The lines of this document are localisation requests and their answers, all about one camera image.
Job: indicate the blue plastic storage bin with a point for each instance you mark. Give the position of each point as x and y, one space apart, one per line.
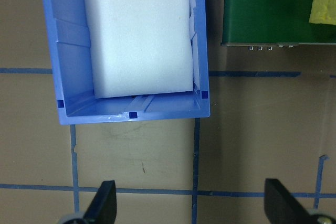
68 64

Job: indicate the green conveyor belt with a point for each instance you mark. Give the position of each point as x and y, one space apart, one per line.
262 9

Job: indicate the white foam pad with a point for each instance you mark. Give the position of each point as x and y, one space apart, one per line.
139 37

